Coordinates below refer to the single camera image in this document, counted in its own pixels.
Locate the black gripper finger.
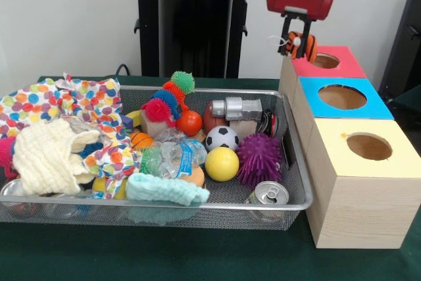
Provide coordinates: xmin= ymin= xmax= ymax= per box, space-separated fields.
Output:
xmin=297 ymin=19 xmax=312 ymax=60
xmin=278 ymin=14 xmax=292 ymax=57

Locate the orange striped tiger plush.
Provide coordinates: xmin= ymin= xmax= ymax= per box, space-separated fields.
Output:
xmin=266 ymin=30 xmax=319 ymax=64

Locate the crushed clear water bottle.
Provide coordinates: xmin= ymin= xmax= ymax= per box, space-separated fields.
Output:
xmin=141 ymin=129 xmax=208 ymax=180

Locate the mint green waffle cloth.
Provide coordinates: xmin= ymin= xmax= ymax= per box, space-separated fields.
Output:
xmin=126 ymin=172 xmax=211 ymax=207

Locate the colourful polka dot cloth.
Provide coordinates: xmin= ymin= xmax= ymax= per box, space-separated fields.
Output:
xmin=0 ymin=78 xmax=63 ymax=139
xmin=55 ymin=72 xmax=134 ymax=145

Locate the cream waffle cloth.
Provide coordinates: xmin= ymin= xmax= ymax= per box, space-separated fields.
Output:
xmin=12 ymin=118 xmax=101 ymax=195

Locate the wooden box with three holes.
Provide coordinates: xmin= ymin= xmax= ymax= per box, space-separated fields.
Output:
xmin=278 ymin=44 xmax=421 ymax=249

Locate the shallow clear mesh bin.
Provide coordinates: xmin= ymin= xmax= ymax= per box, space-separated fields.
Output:
xmin=0 ymin=82 xmax=313 ymax=232

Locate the silver plastic toy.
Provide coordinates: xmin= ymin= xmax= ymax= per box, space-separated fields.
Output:
xmin=210 ymin=96 xmax=264 ymax=121

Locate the black office chair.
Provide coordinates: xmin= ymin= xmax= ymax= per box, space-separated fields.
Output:
xmin=378 ymin=0 xmax=421 ymax=104

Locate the small toy soccer ball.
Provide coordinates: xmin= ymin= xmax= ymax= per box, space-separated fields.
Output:
xmin=205 ymin=125 xmax=240 ymax=152

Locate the green cloth side table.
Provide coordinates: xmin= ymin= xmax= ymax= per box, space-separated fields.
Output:
xmin=391 ymin=82 xmax=421 ymax=120

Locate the purple spiky ball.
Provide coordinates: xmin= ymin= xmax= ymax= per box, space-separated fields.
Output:
xmin=235 ymin=133 xmax=284 ymax=188

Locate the plain yellow ball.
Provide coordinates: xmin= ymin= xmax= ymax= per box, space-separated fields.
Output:
xmin=204 ymin=147 xmax=240 ymax=182

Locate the silver drink can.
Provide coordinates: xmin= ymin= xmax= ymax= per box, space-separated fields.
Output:
xmin=245 ymin=180 xmax=290 ymax=205

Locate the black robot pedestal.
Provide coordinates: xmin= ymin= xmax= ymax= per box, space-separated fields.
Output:
xmin=127 ymin=0 xmax=264 ymax=80

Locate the black cable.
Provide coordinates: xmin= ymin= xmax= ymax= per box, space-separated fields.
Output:
xmin=114 ymin=63 xmax=132 ymax=78

